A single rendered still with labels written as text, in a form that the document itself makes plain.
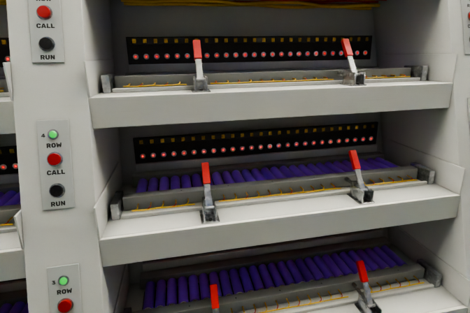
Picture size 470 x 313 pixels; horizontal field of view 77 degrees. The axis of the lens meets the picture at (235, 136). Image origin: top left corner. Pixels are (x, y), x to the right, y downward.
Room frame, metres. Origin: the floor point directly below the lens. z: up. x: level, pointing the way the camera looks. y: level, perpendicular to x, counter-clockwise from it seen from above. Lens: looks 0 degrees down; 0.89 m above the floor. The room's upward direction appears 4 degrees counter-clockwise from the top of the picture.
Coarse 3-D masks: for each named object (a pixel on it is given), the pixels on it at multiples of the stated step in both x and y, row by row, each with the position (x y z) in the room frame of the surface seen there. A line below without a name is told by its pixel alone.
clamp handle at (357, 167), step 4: (348, 152) 0.54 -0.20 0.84; (352, 152) 0.53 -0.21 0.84; (356, 152) 0.53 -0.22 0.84; (352, 156) 0.53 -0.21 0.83; (356, 156) 0.53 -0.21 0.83; (352, 160) 0.53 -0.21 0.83; (356, 160) 0.53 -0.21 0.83; (352, 164) 0.53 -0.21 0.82; (356, 164) 0.52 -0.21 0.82; (352, 168) 0.53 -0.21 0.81; (356, 168) 0.52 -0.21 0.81; (356, 172) 0.52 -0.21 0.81; (360, 172) 0.52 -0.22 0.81; (356, 176) 0.52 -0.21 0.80; (360, 176) 0.52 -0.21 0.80; (360, 180) 0.52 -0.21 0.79; (360, 184) 0.51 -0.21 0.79; (360, 188) 0.51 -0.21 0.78; (364, 188) 0.51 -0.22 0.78
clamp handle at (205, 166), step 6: (204, 168) 0.48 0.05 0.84; (204, 174) 0.48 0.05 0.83; (204, 180) 0.47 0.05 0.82; (210, 180) 0.47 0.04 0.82; (204, 186) 0.47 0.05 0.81; (210, 186) 0.47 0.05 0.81; (204, 192) 0.47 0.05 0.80; (210, 192) 0.47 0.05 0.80; (210, 198) 0.47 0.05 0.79; (210, 204) 0.46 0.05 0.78
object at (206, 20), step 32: (256, 0) 0.67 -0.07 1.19; (0, 32) 0.57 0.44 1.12; (128, 32) 0.62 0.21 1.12; (160, 32) 0.63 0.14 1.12; (192, 32) 0.64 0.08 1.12; (224, 32) 0.65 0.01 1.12; (256, 32) 0.67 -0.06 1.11; (288, 32) 0.68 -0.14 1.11; (320, 32) 0.70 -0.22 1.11; (352, 32) 0.71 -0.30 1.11; (128, 64) 0.62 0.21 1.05; (128, 128) 0.62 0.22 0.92; (160, 128) 0.63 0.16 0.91; (192, 128) 0.64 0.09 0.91; (224, 128) 0.65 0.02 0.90; (256, 128) 0.67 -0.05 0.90; (128, 160) 0.61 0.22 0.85
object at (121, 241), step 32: (192, 160) 0.61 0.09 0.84; (224, 160) 0.63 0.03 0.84; (256, 160) 0.64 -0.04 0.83; (416, 160) 0.62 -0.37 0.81; (128, 192) 0.56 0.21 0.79; (384, 192) 0.54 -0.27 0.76; (416, 192) 0.54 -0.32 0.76; (448, 192) 0.54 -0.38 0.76; (96, 224) 0.41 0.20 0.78; (128, 224) 0.45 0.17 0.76; (160, 224) 0.45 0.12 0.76; (192, 224) 0.45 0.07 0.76; (224, 224) 0.45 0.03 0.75; (256, 224) 0.46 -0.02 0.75; (288, 224) 0.47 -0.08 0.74; (320, 224) 0.48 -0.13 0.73; (352, 224) 0.50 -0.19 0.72; (384, 224) 0.51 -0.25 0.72; (128, 256) 0.43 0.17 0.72; (160, 256) 0.44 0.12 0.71
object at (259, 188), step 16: (304, 176) 0.56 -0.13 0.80; (320, 176) 0.56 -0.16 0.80; (336, 176) 0.56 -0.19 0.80; (352, 176) 0.56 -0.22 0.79; (368, 176) 0.57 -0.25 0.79; (384, 176) 0.58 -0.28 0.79; (400, 176) 0.58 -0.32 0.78; (416, 176) 0.59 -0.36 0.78; (144, 192) 0.51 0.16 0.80; (160, 192) 0.50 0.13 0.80; (176, 192) 0.50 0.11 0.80; (192, 192) 0.51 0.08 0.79; (224, 192) 0.52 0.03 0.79; (240, 192) 0.52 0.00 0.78; (256, 192) 0.53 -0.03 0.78; (272, 192) 0.54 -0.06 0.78; (288, 192) 0.54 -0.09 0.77; (304, 192) 0.53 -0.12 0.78; (128, 208) 0.49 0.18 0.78
